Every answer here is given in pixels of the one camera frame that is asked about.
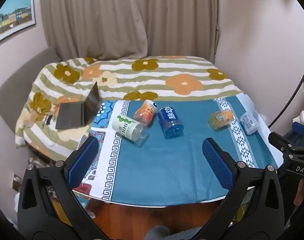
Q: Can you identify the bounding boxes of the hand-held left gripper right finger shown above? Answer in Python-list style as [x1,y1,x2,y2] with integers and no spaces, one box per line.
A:
[201,137,285,240]

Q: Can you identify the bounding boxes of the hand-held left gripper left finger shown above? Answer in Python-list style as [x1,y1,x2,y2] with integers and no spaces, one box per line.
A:
[17,136,103,240]

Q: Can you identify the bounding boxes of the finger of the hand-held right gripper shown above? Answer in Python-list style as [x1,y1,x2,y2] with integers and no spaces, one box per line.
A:
[292,122,304,137]

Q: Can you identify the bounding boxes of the white green label cup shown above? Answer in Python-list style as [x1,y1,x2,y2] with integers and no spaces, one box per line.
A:
[111,114,150,147]

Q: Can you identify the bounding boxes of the blue label cup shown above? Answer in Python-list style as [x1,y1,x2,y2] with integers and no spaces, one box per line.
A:
[157,106,184,139]

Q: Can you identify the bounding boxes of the orange print cup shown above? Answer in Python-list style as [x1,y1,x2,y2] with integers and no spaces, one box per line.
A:
[133,99,159,126]

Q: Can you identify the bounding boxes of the person's right hand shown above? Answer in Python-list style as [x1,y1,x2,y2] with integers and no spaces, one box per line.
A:
[293,179,304,207]

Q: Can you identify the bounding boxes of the orange cap bottle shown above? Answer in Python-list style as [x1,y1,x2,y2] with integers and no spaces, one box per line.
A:
[208,109,234,130]

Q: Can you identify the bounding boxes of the blue patterned tablecloth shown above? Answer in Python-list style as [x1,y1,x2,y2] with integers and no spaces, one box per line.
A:
[72,96,278,207]

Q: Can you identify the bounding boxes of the dark grey laptop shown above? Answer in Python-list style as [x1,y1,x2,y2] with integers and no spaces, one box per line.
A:
[55,81,102,130]

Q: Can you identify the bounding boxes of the clear white label bottle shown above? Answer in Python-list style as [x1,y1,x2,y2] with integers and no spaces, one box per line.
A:
[239,112,259,135]

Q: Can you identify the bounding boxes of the grey cloth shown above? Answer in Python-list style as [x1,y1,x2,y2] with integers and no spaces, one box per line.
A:
[144,225,205,240]

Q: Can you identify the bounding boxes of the floral striped blanket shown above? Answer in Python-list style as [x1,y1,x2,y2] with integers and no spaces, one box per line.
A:
[14,56,243,161]

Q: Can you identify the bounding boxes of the beige curtain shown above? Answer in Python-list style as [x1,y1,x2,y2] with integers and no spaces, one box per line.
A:
[40,0,220,62]

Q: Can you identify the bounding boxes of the black cable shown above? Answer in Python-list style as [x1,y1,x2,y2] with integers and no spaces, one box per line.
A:
[266,44,304,129]

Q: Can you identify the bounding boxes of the grey sofa frame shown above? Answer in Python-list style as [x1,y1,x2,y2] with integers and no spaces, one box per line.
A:
[0,46,61,130]

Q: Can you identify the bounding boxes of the framed wall poster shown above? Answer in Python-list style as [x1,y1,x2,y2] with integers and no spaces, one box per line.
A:
[0,0,37,47]

